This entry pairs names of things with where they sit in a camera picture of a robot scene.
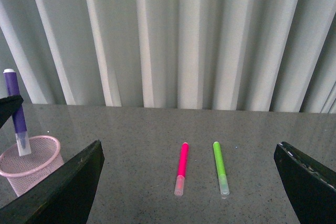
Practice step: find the pink mesh pen cup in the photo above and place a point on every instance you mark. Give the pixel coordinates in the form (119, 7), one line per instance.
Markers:
(25, 172)

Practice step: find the white pleated curtain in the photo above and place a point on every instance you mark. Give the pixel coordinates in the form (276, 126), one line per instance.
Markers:
(253, 55)

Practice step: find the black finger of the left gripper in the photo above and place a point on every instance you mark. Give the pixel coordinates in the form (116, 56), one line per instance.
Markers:
(8, 106)

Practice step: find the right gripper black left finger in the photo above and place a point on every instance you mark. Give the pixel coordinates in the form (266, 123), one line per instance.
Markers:
(65, 196)

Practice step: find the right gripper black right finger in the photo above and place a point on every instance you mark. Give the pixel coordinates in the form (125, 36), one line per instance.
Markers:
(309, 185)

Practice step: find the purple marker pen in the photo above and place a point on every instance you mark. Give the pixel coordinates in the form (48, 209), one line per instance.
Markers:
(21, 133)

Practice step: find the green marker pen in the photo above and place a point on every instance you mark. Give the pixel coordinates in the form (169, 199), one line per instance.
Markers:
(221, 173)

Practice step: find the pink marker pen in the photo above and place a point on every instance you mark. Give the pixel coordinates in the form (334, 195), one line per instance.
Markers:
(181, 172)

